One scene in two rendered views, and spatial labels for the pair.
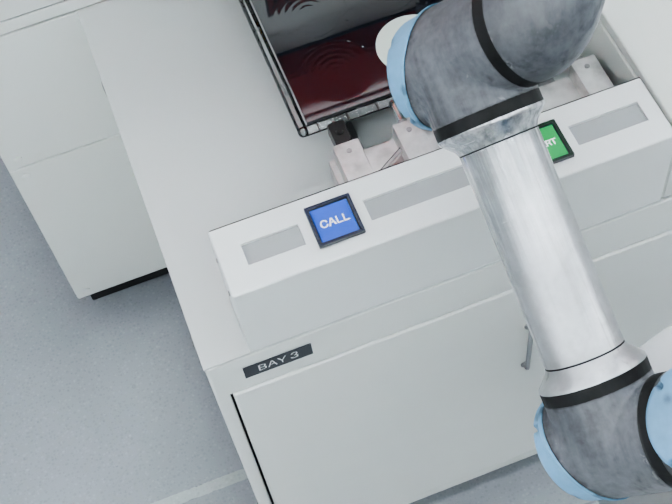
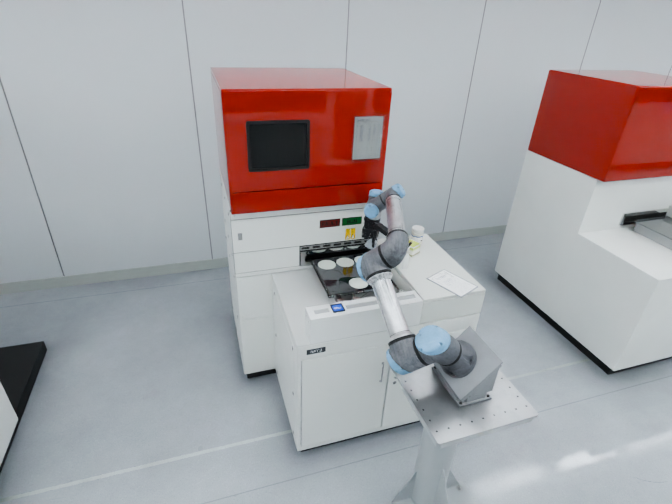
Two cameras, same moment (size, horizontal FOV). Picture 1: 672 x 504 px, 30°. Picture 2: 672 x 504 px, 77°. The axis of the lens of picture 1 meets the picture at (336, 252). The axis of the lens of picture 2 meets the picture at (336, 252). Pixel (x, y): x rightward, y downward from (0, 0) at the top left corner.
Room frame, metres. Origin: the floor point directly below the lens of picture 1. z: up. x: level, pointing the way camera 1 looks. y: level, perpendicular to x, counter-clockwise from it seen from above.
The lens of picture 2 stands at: (-0.76, 0.20, 2.13)
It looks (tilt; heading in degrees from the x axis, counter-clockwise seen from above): 30 degrees down; 353
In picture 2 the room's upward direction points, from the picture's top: 3 degrees clockwise
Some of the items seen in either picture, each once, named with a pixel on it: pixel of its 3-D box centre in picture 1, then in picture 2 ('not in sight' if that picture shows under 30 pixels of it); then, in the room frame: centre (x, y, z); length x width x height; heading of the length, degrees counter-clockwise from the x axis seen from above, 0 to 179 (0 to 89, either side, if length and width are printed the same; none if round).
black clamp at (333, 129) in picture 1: (340, 135); not in sight; (0.94, -0.03, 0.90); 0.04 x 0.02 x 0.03; 12
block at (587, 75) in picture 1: (595, 87); not in sight; (0.95, -0.36, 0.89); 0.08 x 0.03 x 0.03; 12
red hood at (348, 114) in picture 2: not in sight; (294, 133); (1.65, 0.18, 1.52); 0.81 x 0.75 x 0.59; 102
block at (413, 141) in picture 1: (417, 150); not in sight; (0.90, -0.12, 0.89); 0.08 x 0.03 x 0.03; 12
